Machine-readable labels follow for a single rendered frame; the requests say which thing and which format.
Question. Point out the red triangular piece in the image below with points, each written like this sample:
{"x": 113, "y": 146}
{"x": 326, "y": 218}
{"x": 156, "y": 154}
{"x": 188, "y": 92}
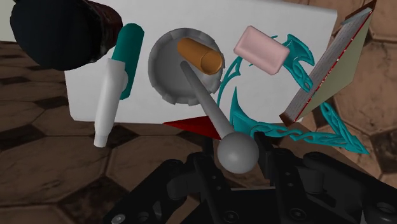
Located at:
{"x": 200, "y": 125}

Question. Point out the pink rounded block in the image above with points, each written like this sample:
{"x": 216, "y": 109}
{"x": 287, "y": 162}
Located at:
{"x": 260, "y": 49}

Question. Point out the grey scalloped bowl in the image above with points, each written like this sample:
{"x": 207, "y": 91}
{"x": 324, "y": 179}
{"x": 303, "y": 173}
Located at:
{"x": 167, "y": 71}

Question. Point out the white and teal marker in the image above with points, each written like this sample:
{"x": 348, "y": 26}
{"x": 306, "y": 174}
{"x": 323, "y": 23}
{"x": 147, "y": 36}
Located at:
{"x": 108, "y": 96}

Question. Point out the grey ball-ended pestle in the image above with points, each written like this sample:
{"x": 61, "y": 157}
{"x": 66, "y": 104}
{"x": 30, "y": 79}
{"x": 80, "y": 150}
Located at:
{"x": 238, "y": 152}

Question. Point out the book with red edge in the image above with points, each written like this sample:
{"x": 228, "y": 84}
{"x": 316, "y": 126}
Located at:
{"x": 328, "y": 74}

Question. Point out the white table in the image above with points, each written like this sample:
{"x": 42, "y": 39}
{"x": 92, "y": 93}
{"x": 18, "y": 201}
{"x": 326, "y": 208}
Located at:
{"x": 263, "y": 96}

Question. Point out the dark round cup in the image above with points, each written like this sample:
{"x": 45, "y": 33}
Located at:
{"x": 59, "y": 34}

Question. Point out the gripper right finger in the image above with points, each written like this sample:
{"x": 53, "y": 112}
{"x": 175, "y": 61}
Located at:
{"x": 325, "y": 192}

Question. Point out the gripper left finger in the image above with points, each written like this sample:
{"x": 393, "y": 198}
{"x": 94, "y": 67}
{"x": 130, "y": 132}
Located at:
{"x": 186, "y": 192}

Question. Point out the teal tribal ornament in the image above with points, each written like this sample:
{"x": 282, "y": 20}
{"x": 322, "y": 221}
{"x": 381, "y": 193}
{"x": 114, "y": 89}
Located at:
{"x": 243, "y": 119}

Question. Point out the orange cylinder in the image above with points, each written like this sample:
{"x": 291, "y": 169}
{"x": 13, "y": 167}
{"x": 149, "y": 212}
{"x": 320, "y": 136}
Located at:
{"x": 198, "y": 52}

